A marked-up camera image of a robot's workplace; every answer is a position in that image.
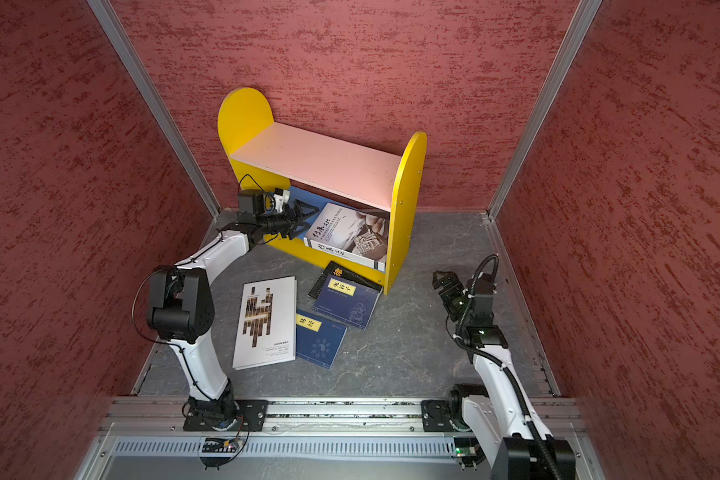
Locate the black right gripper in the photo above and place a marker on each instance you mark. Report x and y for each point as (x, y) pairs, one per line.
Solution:
(455, 286)

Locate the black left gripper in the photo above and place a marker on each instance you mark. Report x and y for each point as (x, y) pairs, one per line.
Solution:
(291, 221)

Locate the white heritage cultural book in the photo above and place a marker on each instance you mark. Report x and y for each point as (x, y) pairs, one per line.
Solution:
(349, 234)

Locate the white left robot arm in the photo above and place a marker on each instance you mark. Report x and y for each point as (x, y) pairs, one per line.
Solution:
(181, 309)

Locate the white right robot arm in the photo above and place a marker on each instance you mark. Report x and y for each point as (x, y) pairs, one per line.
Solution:
(511, 436)

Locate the yellow pink blue bookshelf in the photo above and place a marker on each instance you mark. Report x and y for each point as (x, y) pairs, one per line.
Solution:
(266, 154)

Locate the black book under blue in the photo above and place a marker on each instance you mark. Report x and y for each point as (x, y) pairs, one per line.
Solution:
(334, 269)

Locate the blue book yellow label rear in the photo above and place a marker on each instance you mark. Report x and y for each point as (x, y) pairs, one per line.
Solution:
(347, 301)

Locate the blue book yellow label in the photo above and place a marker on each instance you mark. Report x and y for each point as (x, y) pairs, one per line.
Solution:
(347, 301)
(318, 340)

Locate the white book brown pattern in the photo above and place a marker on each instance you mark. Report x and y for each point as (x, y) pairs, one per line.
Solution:
(266, 332)

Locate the blue book yellow label front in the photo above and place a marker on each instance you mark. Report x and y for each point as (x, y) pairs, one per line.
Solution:
(318, 340)

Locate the right corner aluminium profile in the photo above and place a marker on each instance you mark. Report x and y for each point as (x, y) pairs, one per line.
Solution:
(576, 32)

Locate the corner aluminium profile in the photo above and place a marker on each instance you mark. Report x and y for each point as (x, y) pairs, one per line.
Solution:
(576, 32)
(107, 18)

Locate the left corner aluminium profile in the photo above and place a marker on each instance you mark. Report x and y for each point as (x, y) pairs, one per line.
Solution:
(107, 18)

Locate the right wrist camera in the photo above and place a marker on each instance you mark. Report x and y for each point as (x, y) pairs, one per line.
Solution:
(481, 286)

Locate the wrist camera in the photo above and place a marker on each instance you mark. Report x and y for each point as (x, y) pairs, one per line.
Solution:
(481, 286)
(259, 202)

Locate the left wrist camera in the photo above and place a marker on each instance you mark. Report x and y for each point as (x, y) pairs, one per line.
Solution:
(259, 202)

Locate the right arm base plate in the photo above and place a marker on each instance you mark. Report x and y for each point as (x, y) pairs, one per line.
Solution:
(438, 417)

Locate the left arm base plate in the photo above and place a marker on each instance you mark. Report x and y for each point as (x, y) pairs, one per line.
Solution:
(251, 416)

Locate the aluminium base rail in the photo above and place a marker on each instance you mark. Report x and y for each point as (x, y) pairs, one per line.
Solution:
(318, 428)

